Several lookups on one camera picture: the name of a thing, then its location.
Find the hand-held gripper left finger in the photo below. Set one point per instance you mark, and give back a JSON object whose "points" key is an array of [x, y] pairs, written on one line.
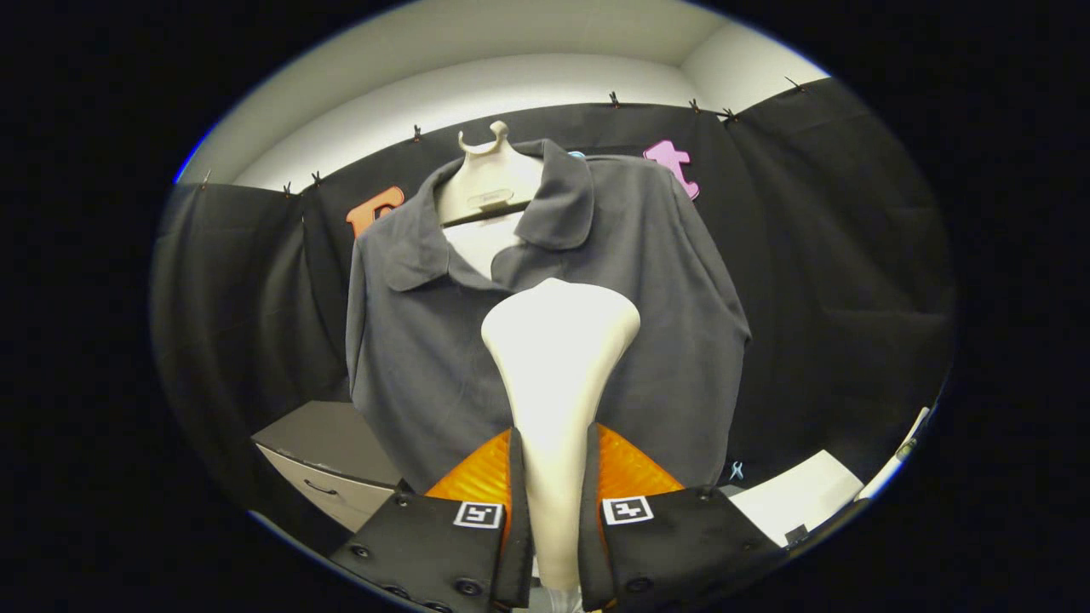
{"points": [[517, 545]]}

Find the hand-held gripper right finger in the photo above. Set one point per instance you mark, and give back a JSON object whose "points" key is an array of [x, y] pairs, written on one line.
{"points": [[589, 545]]}

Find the white garment steamer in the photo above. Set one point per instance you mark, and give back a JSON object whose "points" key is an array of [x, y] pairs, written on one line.
{"points": [[558, 366]]}

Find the dark grey button shirt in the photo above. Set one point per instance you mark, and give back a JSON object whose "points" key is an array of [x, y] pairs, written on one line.
{"points": [[409, 366]]}

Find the black clothes hanger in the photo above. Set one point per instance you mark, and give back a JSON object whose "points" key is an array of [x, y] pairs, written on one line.
{"points": [[477, 214]]}

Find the white table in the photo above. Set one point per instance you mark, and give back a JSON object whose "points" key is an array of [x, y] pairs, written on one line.
{"points": [[800, 498]]}

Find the grey drawer cabinet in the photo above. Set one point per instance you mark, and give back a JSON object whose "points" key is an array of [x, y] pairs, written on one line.
{"points": [[324, 443]]}

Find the black backdrop cloth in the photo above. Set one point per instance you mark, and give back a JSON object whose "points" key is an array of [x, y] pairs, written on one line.
{"points": [[834, 281]]}

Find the cream mannequin torso form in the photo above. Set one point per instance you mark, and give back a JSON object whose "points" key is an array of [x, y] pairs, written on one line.
{"points": [[485, 179]]}

